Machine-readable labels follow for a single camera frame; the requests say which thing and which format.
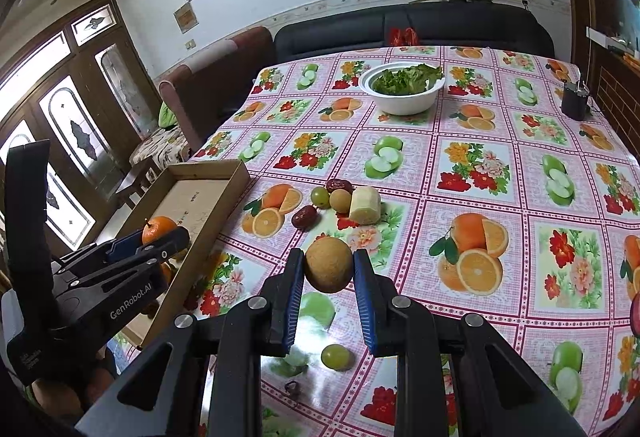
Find floral seat cushion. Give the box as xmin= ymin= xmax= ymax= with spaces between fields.
xmin=130 ymin=127 xmax=191 ymax=168

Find large brown round fruit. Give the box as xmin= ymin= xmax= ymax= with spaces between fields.
xmin=305 ymin=237 xmax=355 ymax=294

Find dark wooden stool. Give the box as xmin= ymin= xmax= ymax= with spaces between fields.
xmin=115 ymin=157 xmax=168 ymax=210

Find white bowl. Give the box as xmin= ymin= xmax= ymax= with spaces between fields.
xmin=358 ymin=60 xmax=446 ymax=114

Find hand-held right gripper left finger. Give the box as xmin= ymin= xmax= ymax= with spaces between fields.
xmin=75 ymin=248 xmax=307 ymax=437

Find brown armchair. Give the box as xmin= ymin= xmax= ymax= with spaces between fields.
xmin=159 ymin=26 xmax=276 ymax=148

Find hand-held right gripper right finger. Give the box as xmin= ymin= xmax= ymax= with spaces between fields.
xmin=352 ymin=248 xmax=588 ymax=437

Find brown wooden cabinet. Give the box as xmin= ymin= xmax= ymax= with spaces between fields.
xmin=552 ymin=0 xmax=640 ymax=138

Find shallow cardboard box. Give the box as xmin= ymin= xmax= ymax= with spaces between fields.
xmin=95 ymin=158 xmax=251 ymax=350

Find wooden door with glass panes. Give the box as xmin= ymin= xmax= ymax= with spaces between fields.
xmin=0 ymin=0 xmax=166 ymax=263

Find green leafy vegetables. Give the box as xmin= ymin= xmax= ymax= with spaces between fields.
xmin=374 ymin=63 xmax=445 ymax=95

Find orange mandarin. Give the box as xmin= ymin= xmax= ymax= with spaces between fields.
xmin=141 ymin=216 xmax=179 ymax=246

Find green cushion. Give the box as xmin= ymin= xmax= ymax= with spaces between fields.
xmin=158 ymin=101 xmax=180 ymax=129

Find person's left hand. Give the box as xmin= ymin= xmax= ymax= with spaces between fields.
xmin=30 ymin=364 xmax=118 ymax=420

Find peeled cylindrical sugarcane piece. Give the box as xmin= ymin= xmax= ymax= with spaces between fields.
xmin=347 ymin=186 xmax=382 ymax=225

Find small brown round fruit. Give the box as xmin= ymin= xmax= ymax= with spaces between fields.
xmin=329 ymin=188 xmax=353 ymax=213

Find dark sofa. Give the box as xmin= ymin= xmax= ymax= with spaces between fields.
xmin=274 ymin=0 xmax=557 ymax=63

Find smooth red jujube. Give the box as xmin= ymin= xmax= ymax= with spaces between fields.
xmin=291 ymin=206 xmax=318 ymax=230

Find fruit and flower print tablecloth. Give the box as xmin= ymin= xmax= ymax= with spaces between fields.
xmin=110 ymin=44 xmax=640 ymax=437

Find small wall picture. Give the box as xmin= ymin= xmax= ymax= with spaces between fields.
xmin=173 ymin=2 xmax=198 ymax=34

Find black cup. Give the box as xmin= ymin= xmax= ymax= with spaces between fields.
xmin=560 ymin=77 xmax=591 ymax=121

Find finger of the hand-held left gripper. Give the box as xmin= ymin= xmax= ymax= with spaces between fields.
xmin=50 ymin=229 xmax=147 ymax=280
xmin=52 ymin=226 xmax=192 ymax=302

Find red bag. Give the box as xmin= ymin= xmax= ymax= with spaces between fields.
xmin=389 ymin=27 xmax=420 ymax=47

